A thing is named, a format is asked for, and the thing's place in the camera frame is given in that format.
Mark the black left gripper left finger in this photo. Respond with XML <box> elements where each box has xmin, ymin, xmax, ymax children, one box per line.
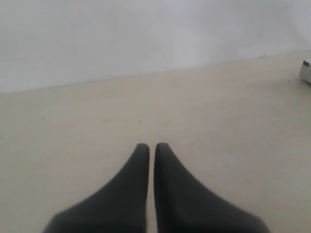
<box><xmin>44</xmin><ymin>143</ymin><xmax>150</xmax><ymax>233</ymax></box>

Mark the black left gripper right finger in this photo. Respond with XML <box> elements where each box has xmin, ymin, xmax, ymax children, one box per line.
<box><xmin>154</xmin><ymin>143</ymin><xmax>270</xmax><ymax>233</ymax></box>

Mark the grey metal tray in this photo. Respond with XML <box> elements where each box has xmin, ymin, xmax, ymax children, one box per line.
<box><xmin>299</xmin><ymin>60</ymin><xmax>311</xmax><ymax>84</ymax></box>

